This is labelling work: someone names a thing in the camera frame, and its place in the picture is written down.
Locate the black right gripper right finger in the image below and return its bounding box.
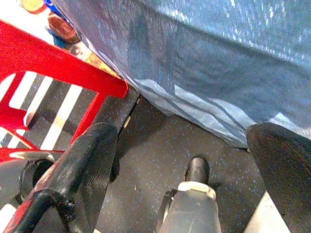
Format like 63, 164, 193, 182
246, 122, 311, 233

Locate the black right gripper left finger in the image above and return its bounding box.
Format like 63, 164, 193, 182
31, 122, 120, 233

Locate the silver robot leg black joint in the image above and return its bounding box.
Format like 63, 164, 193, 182
0, 152, 56, 206

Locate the silver robot leg black foot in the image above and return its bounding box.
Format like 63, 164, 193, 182
156, 157, 222, 233

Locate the red plastic stool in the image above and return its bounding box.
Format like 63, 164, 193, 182
0, 20, 130, 163

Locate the brown round lid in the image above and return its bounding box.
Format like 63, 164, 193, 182
47, 14, 81, 44

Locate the blue denim cloth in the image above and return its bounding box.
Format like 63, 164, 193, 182
52, 0, 311, 149

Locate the yellow round object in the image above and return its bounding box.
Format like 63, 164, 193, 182
19, 0, 47, 14

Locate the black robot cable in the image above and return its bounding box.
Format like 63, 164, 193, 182
13, 189, 76, 233

